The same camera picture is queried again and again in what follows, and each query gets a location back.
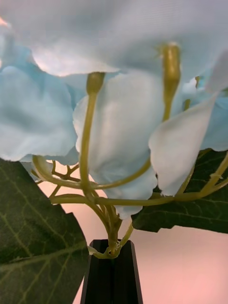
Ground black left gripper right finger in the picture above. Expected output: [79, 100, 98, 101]
[114, 239, 144, 304]

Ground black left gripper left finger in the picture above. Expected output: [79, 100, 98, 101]
[80, 239, 115, 304]

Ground blue hydrangea with thin stem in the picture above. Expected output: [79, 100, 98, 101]
[0, 0, 228, 304]

